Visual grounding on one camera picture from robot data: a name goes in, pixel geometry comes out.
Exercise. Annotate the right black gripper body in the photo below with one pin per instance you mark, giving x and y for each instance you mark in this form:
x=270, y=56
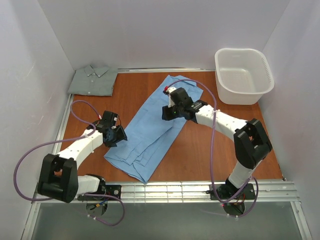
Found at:
x=168, y=114

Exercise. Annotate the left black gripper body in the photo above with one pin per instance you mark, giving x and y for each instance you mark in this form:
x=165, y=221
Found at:
x=118, y=135

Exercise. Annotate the light blue long sleeve shirt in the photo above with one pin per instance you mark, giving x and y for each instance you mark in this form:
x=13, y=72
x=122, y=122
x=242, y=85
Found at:
x=149, y=137

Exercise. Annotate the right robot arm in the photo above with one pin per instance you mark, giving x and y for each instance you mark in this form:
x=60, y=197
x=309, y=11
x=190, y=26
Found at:
x=251, y=142

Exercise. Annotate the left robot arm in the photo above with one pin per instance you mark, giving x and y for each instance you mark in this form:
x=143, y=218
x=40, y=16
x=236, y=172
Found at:
x=59, y=178

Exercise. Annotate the folded grey shirt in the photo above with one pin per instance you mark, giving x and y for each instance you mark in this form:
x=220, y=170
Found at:
x=93, y=81

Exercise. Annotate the white plastic basket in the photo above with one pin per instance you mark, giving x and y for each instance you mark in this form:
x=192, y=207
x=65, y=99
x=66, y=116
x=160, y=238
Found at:
x=242, y=75

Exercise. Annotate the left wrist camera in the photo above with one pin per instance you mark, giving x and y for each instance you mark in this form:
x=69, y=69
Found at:
x=107, y=121

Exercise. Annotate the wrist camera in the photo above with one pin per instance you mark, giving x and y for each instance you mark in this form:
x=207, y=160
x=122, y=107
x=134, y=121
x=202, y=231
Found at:
x=168, y=92
x=107, y=121

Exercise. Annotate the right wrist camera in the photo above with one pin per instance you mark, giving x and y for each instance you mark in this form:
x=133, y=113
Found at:
x=168, y=92

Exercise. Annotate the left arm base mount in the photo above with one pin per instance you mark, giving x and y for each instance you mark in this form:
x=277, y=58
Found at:
x=114, y=190

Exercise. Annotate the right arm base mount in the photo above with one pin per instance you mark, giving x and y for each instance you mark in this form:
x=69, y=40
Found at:
x=225, y=192

